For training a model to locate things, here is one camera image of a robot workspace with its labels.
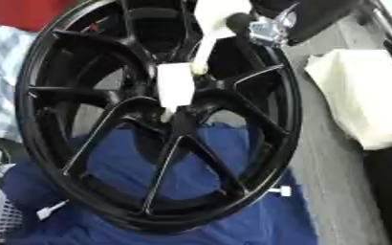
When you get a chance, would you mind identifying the black spoked wheel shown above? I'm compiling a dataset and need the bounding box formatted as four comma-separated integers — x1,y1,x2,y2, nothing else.
13,0,305,234

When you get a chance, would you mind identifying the blue white checked cloth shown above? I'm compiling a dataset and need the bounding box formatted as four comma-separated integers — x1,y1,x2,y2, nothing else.
0,21,41,143

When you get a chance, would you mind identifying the red box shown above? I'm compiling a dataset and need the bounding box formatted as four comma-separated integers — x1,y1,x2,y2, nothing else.
0,0,77,32

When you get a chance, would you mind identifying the white fabric bag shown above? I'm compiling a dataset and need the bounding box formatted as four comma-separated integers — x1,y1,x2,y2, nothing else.
303,49,392,151

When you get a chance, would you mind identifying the white plastic basket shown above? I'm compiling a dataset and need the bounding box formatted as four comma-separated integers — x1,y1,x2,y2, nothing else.
0,186,26,244

